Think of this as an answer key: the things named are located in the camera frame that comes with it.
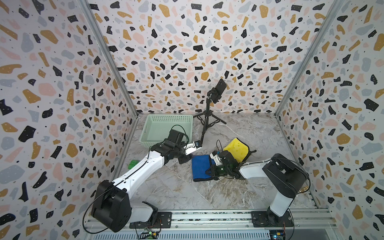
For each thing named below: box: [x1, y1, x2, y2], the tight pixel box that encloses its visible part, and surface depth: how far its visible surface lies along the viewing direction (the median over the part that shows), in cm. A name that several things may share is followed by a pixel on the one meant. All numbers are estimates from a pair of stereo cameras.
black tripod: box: [193, 90, 227, 144], surface depth 108 cm
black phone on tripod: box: [207, 78, 227, 104], surface depth 90 cm
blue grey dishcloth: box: [191, 154, 219, 182], surface depth 92 cm
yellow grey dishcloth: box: [223, 137, 257, 164], surface depth 102 cm
